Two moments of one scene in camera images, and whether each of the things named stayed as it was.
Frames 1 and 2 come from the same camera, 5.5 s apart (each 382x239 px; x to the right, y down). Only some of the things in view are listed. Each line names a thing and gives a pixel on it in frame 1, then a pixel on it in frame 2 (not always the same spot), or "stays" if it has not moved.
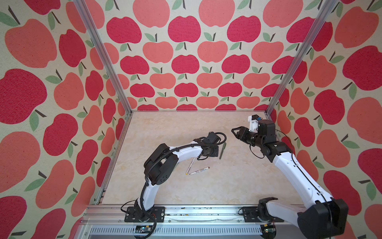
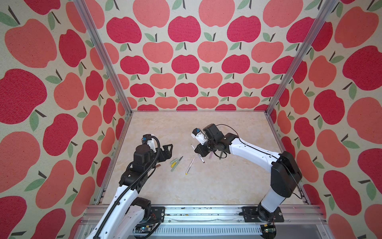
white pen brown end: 204,169 -> 198,154
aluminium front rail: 136,221 stays
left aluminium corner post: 83,8 stays
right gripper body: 249,137 -> 202,150
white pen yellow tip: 188,169 stays
